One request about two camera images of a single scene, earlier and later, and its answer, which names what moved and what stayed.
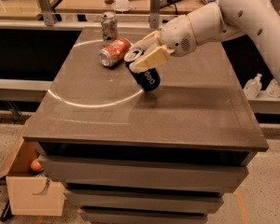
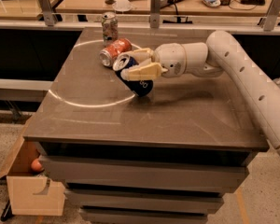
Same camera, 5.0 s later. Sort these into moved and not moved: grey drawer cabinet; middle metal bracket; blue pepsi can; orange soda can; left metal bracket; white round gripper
Moved: white round gripper; blue pepsi can
Not moved: left metal bracket; grey drawer cabinet; middle metal bracket; orange soda can
